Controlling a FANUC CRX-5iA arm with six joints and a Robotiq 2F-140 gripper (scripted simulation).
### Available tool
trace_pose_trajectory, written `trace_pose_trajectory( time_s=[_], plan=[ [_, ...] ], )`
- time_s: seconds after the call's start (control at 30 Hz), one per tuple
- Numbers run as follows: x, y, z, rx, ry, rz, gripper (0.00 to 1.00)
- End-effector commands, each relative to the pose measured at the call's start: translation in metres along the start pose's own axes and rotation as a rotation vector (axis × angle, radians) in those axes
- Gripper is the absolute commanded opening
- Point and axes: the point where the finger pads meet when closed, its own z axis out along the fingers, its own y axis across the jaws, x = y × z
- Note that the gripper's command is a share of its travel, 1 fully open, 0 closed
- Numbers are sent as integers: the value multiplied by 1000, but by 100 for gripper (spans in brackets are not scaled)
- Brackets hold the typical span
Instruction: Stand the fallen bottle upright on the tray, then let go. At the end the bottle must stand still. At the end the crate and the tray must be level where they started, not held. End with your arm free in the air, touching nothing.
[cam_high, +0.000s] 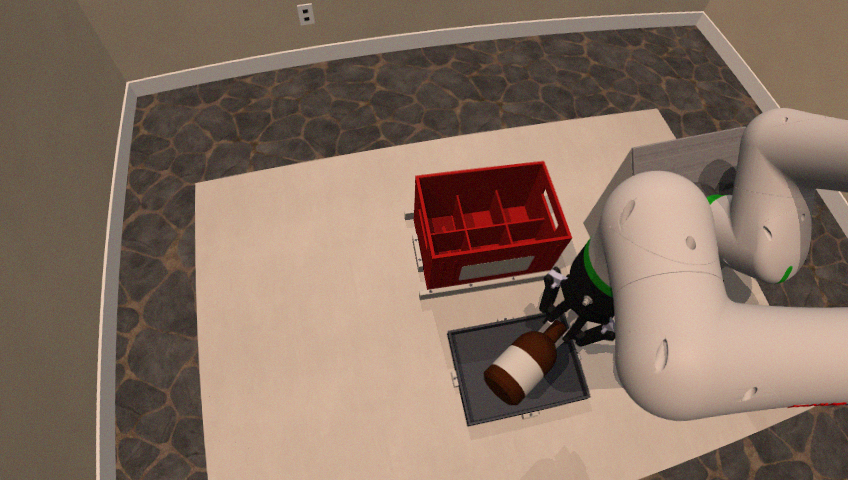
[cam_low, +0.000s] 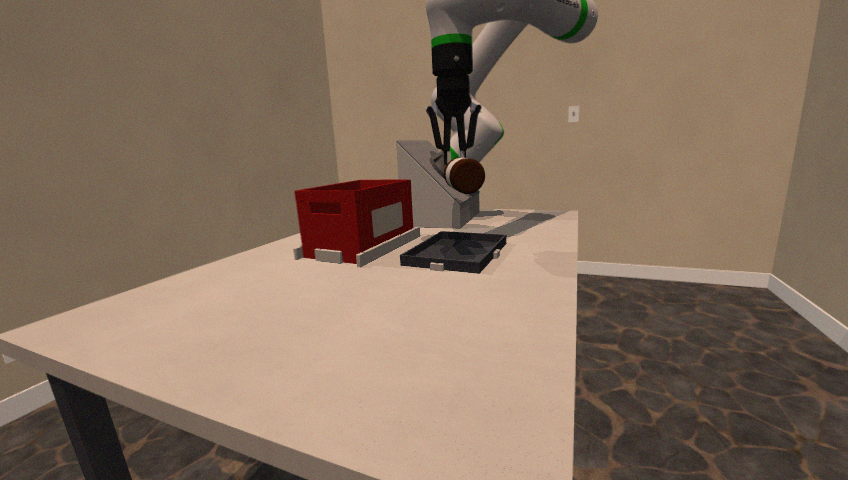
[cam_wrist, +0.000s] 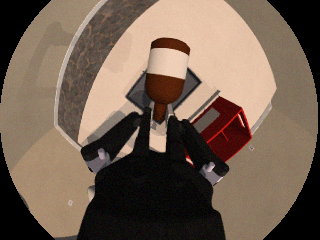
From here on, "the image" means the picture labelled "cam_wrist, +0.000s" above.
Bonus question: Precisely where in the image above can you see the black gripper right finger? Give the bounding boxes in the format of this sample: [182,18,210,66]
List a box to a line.
[165,104,229,187]

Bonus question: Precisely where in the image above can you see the brown bottle with white label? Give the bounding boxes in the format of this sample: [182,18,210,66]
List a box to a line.
[145,37,190,121]

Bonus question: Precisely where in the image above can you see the red divided crate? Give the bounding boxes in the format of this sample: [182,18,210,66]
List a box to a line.
[191,96,252,162]

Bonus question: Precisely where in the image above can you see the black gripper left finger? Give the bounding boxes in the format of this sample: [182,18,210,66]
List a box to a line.
[80,100,155,184]

